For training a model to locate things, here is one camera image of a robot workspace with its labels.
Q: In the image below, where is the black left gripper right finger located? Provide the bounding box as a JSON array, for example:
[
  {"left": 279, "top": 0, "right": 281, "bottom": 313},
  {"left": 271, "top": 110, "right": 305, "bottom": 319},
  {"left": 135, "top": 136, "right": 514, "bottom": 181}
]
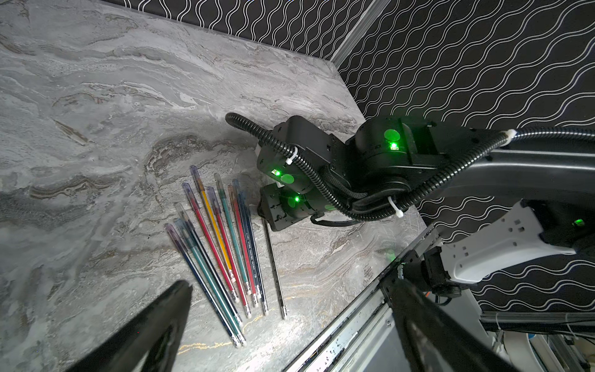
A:
[{"left": 385, "top": 278, "right": 517, "bottom": 371}]

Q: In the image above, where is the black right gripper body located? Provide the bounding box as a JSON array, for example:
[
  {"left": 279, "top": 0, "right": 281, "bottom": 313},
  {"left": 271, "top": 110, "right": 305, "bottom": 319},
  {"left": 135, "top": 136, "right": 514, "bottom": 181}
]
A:
[{"left": 257, "top": 184, "right": 321, "bottom": 232}]

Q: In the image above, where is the dark blue pencil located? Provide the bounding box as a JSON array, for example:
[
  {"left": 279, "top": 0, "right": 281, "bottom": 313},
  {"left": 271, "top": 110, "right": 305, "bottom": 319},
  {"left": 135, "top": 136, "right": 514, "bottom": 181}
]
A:
[{"left": 232, "top": 179, "right": 269, "bottom": 316}]

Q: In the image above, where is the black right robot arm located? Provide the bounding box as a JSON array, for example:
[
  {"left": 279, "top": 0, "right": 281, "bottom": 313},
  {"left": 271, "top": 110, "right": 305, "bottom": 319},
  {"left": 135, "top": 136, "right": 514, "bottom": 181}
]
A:
[{"left": 226, "top": 113, "right": 594, "bottom": 298}]

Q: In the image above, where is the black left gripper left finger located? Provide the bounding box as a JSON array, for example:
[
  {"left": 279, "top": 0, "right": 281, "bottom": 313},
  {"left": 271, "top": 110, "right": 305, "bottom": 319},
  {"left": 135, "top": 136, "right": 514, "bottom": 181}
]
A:
[{"left": 69, "top": 280, "right": 192, "bottom": 371}]

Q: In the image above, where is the black pencil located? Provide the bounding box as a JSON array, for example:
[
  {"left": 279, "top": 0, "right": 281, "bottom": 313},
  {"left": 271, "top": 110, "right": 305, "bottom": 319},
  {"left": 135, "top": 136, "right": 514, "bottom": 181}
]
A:
[{"left": 261, "top": 217, "right": 288, "bottom": 320}]

